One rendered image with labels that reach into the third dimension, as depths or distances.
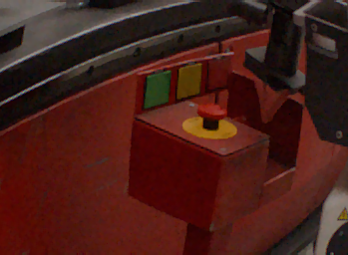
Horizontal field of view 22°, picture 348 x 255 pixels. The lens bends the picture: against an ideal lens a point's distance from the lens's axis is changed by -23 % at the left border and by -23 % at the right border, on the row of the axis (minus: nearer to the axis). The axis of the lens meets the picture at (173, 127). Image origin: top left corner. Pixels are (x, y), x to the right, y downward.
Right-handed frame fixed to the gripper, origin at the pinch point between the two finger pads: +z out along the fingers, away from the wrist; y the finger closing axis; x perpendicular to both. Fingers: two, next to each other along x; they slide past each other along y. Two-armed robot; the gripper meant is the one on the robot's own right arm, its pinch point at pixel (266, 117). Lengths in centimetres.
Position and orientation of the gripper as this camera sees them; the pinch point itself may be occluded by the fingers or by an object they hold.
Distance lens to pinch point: 151.8
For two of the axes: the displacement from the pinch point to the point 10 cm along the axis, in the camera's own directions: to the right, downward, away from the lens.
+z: -2.5, 8.2, 5.2
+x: -6.8, 2.3, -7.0
